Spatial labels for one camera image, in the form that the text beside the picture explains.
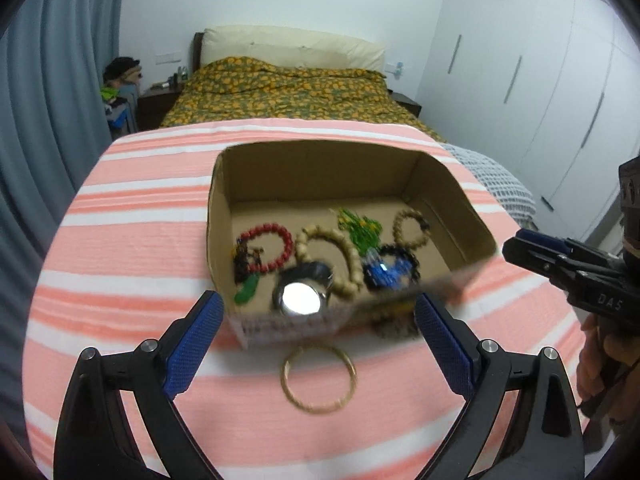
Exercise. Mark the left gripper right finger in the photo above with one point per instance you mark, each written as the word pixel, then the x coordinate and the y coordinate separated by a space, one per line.
pixel 543 439

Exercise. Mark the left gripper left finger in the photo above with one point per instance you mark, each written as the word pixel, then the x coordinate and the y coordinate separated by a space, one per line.
pixel 94 439

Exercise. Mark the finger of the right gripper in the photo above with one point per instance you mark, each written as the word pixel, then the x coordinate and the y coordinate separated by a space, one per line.
pixel 541 261
pixel 555 244

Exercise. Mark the gold bangle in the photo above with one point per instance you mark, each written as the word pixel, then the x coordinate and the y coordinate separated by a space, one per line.
pixel 318 379

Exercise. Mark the blue dial wristwatch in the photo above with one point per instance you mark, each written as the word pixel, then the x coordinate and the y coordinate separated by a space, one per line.
pixel 304 289

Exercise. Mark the red bead bracelet amber bead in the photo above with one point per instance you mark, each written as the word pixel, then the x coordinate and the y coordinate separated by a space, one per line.
pixel 249 259

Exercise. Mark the white wardrobe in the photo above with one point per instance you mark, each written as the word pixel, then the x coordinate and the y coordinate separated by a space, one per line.
pixel 548 88

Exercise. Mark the right dark bedside table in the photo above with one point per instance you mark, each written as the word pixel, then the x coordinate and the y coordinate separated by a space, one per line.
pixel 412 106

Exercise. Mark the dark bedside table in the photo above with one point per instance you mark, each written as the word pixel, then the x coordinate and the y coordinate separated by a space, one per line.
pixel 412 106
pixel 154 105

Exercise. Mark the pink striped bed cover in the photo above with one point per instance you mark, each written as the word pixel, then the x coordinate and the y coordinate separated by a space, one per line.
pixel 129 258

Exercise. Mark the printed cardboard box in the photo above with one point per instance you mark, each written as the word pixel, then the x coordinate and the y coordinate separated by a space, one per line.
pixel 389 222

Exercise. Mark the cream headboard pillow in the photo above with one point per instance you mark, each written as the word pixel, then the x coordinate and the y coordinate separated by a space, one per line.
pixel 289 47

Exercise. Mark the yellow floral quilt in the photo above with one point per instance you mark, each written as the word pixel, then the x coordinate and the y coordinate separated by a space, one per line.
pixel 239 87

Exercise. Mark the clothes pile with black hat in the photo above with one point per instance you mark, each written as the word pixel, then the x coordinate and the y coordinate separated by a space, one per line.
pixel 120 93

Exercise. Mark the blue curtain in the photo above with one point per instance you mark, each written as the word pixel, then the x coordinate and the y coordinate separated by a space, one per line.
pixel 53 131

